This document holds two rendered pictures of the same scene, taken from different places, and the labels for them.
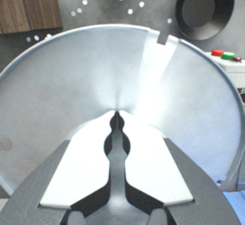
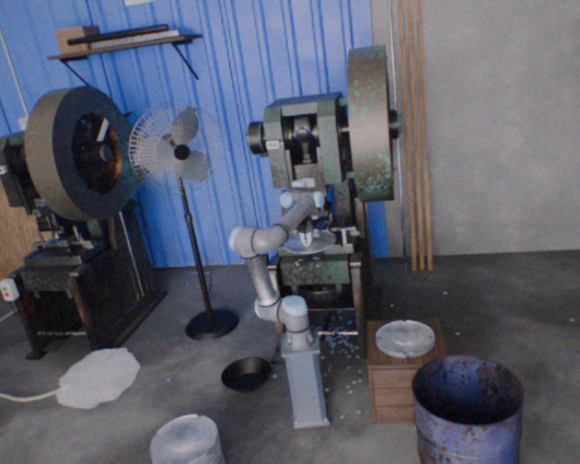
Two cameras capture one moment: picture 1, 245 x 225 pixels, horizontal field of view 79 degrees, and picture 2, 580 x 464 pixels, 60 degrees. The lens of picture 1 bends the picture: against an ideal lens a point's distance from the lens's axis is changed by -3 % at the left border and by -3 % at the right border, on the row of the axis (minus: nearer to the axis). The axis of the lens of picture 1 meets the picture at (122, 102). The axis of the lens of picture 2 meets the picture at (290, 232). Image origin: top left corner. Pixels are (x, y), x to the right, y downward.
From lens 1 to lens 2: 262 cm
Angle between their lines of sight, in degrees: 42
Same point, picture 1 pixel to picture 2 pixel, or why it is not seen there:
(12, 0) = (373, 330)
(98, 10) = (337, 382)
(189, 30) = (259, 367)
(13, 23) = (376, 323)
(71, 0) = (360, 388)
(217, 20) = (234, 373)
